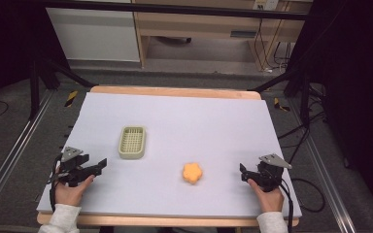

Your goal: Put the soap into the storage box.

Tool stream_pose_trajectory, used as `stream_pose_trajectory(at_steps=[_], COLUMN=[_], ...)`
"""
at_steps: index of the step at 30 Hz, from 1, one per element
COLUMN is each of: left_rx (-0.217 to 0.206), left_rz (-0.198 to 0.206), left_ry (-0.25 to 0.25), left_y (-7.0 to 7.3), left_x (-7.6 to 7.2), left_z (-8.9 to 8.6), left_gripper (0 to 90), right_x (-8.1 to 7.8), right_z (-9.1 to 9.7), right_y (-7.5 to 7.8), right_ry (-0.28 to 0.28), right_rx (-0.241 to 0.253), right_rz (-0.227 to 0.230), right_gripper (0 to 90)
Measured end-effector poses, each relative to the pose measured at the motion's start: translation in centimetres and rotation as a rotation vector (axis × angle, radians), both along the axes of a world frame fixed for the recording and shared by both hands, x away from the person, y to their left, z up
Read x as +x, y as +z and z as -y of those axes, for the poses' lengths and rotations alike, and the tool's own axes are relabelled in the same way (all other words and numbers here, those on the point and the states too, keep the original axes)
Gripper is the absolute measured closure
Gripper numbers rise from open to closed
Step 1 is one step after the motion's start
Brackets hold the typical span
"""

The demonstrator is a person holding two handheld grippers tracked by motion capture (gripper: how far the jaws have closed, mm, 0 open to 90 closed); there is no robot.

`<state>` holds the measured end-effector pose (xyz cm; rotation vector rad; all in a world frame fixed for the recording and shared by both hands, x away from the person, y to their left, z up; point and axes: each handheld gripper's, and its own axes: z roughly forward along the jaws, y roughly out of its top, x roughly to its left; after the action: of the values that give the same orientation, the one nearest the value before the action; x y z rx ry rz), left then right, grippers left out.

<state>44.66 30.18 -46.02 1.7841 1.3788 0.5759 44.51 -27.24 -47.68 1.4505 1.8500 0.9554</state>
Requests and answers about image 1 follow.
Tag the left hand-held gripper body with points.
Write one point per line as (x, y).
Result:
(72, 170)

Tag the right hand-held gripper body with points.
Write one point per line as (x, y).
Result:
(269, 174)

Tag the person's left hand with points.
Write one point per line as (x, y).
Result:
(71, 193)

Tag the person's right hand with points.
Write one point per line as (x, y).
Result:
(270, 200)

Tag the beige plastic basket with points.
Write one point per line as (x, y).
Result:
(132, 142)

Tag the orange flower-shaped sponge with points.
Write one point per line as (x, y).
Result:
(192, 173)

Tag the yellow black floor tape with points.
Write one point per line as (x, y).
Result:
(71, 98)
(281, 105)

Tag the white foam board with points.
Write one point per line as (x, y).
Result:
(187, 136)

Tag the black metal stand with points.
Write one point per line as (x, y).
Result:
(304, 93)
(35, 87)

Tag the wooden table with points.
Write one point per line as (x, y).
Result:
(175, 91)

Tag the white cabinet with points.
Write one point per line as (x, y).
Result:
(97, 35)

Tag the black curtain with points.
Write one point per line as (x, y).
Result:
(9, 39)
(356, 81)

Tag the light wooden desk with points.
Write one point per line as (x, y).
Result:
(194, 27)

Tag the white power strip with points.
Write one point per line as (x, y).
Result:
(267, 4)

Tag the black metal crossbar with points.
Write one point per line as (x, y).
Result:
(175, 8)

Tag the metal floor rail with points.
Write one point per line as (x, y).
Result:
(327, 184)
(16, 152)

